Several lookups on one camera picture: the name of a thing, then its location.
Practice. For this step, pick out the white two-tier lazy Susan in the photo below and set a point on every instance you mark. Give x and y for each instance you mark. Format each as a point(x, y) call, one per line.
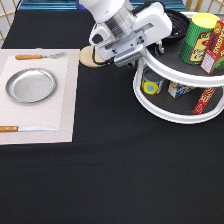
point(170, 67)

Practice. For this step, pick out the black ribbed bowl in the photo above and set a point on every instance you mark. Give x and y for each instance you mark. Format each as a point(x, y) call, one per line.
point(180, 25)

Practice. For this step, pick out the green yellow-lid canister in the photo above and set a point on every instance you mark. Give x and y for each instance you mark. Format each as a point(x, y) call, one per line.
point(197, 37)

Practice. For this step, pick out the round wooden coaster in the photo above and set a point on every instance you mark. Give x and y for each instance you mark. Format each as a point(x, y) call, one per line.
point(90, 59)

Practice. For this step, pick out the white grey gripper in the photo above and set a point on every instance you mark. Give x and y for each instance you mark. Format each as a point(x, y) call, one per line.
point(121, 33)

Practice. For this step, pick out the red orange lower-tier box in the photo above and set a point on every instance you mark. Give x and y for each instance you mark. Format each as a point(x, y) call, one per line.
point(203, 100)

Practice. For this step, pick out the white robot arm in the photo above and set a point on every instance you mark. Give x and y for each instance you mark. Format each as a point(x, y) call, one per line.
point(121, 34)

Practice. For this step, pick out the round metal plate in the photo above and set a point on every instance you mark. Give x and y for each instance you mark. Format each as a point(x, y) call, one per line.
point(31, 85)

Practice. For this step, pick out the blue yellow lower-tier can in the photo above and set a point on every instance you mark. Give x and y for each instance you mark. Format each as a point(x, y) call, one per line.
point(151, 82)

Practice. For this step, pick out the wooden handled fork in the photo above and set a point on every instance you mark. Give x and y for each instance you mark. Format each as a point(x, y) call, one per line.
point(39, 56)

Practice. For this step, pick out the red raisins box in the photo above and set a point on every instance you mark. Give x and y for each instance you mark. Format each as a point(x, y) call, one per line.
point(213, 61)

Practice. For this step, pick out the wooden handled knife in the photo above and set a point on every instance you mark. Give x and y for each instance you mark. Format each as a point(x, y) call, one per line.
point(25, 128)

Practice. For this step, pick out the beige woven placemat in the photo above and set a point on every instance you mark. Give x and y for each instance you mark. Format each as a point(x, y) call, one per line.
point(56, 111)

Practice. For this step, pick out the white blue yellow carton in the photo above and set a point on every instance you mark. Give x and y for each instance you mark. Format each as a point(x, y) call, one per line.
point(177, 89)

